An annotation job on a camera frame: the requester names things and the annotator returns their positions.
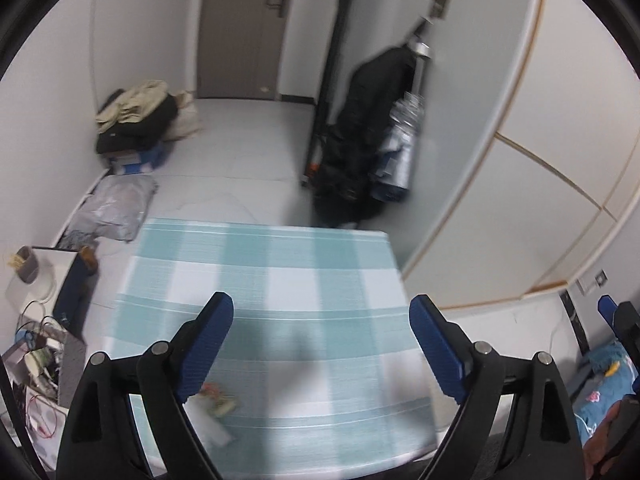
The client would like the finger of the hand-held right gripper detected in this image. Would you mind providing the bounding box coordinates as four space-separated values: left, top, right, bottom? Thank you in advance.
597 295 640 377

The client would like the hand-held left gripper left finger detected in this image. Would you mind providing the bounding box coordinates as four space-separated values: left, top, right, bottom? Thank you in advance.
57 291 235 480

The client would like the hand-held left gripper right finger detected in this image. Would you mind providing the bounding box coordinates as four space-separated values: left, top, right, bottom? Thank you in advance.
409 295 586 480

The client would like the clear printed wrapper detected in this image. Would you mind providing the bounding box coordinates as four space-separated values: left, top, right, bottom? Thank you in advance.
200 382 239 419

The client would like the person's right hand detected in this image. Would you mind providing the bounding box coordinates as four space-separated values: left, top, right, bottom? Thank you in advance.
582 400 625 479

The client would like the blue floral blanket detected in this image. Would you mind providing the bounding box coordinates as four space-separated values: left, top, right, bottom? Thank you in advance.
570 337 640 461

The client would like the teal checkered tablecloth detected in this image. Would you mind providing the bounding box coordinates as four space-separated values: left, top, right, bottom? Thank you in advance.
102 217 442 472

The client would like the grey flat board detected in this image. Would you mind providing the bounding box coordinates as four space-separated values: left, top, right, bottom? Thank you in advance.
56 331 88 409

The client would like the dark blue panel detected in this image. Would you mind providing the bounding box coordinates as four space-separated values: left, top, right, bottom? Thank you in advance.
51 255 100 337

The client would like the white wardrobe with gold trim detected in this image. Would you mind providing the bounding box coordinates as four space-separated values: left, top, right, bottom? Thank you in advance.
402 0 640 312

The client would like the clear plastic bag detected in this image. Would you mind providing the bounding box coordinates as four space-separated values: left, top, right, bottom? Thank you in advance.
57 174 159 252

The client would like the white flat board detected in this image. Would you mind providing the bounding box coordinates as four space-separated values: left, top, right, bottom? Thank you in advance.
31 245 81 307

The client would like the silver folded umbrella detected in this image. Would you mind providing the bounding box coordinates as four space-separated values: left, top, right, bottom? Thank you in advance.
369 40 434 204

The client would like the grey pen holder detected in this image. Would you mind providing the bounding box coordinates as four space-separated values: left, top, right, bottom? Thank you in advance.
5 246 42 286

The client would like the blue box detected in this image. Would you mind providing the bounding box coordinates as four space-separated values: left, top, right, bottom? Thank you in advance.
106 141 169 174

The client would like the black backpack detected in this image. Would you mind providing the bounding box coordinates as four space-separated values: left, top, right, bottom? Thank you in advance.
311 46 426 227

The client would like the black garment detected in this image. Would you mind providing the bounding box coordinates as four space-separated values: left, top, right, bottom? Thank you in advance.
96 90 180 156

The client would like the beige bag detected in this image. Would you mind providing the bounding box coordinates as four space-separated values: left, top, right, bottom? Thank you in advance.
167 90 204 142

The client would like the beige garment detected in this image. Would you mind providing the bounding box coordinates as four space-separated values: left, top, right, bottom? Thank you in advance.
95 80 169 134

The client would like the black stand pole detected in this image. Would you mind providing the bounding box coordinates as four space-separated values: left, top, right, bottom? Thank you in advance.
299 0 364 189

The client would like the brown door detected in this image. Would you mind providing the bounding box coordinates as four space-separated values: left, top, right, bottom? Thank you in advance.
196 0 297 102

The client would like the clutter box with cables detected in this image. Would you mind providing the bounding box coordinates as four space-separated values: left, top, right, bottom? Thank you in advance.
0 300 69 442

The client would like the metal wall hook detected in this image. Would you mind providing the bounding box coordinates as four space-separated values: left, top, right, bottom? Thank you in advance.
419 0 452 28

